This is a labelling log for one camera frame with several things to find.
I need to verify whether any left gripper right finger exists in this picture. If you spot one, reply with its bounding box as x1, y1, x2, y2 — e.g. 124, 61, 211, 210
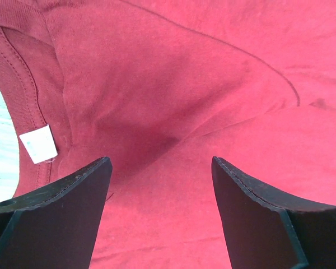
212, 157, 336, 269

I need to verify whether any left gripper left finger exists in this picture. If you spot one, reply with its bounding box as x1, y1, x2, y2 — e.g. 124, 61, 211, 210
0, 157, 112, 268

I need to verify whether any dark red t shirt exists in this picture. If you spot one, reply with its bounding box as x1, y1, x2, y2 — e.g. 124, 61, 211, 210
0, 1, 336, 268

